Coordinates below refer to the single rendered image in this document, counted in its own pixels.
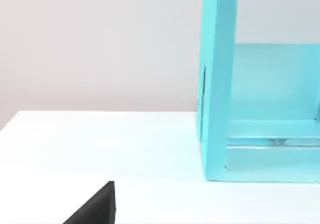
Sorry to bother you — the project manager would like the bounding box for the light blue rack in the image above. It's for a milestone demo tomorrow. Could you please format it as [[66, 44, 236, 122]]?
[[196, 0, 320, 184]]

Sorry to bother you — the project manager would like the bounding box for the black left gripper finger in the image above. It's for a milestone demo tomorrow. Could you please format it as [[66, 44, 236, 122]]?
[[62, 180, 117, 224]]

